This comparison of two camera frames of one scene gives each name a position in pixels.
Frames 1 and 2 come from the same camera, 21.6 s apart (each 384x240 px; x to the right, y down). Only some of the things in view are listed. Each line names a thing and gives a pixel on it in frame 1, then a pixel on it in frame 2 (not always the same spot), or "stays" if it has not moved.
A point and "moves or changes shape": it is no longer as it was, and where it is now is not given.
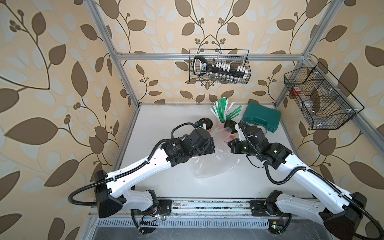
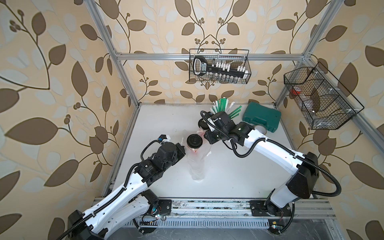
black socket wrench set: (218, 72) stays
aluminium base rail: (211, 209) stays
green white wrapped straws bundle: (221, 110) stays
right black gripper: (234, 147) -> (209, 137)
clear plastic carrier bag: (220, 161) moves or changes shape
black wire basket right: (323, 107) stays
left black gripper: (210, 144) -> (181, 153)
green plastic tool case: (256, 113) stays
